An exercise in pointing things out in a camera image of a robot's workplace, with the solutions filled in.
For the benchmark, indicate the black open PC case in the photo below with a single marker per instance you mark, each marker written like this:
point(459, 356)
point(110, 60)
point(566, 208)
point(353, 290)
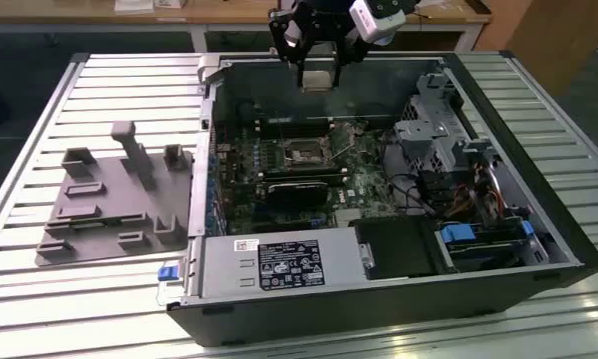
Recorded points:
point(329, 321)

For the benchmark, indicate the grey power supply unit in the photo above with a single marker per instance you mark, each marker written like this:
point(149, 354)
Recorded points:
point(218, 269)

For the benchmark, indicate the black graphics card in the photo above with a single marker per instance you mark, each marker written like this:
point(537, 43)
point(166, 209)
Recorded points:
point(295, 194)

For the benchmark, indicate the blue carrier tab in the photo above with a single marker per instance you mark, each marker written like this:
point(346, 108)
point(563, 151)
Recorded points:
point(526, 229)

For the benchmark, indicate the black RAM slot row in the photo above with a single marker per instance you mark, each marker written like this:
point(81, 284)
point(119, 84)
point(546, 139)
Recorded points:
point(289, 127)
point(303, 175)

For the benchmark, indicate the grey metal drive cage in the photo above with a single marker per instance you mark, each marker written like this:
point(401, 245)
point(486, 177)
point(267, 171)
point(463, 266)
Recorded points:
point(429, 131)

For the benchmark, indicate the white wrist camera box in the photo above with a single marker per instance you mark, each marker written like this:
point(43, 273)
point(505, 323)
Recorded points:
point(378, 18)

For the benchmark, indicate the black drive bay cover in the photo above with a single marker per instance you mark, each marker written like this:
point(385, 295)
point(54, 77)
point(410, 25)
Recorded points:
point(403, 247)

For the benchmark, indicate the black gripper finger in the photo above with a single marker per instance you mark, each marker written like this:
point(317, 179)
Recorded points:
point(353, 50)
point(282, 37)

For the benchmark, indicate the wooden desk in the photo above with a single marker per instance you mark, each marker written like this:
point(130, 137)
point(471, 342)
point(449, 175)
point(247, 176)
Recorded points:
point(79, 16)

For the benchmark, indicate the CPU socket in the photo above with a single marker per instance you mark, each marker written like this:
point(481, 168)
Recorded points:
point(303, 154)

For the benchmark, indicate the blue case latch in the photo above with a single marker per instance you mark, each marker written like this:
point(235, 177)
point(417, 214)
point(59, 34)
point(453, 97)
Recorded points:
point(166, 272)

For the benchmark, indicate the hard disk in blue carrier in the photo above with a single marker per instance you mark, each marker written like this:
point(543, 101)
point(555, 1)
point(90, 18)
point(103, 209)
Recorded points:
point(455, 235)

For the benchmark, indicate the pale round fan housing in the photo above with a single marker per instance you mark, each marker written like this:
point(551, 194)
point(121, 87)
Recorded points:
point(395, 161)

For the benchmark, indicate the wooden cabinet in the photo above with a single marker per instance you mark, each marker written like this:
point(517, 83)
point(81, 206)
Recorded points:
point(553, 37)

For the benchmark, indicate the green motherboard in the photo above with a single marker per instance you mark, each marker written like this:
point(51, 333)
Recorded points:
point(369, 187)

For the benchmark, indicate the grey parts rack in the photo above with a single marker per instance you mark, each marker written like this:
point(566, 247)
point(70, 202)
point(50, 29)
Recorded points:
point(109, 209)

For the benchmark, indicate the white cardboard box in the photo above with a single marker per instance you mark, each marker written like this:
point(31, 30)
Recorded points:
point(134, 6)

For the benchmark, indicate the small square silver CPU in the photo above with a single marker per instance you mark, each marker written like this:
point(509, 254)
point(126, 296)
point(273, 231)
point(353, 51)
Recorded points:
point(318, 80)

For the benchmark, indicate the small silver heat sink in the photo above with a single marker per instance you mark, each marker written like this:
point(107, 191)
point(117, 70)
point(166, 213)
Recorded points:
point(347, 217)

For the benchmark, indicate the small white labelled box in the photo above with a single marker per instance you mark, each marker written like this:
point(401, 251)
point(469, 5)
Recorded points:
point(169, 3)

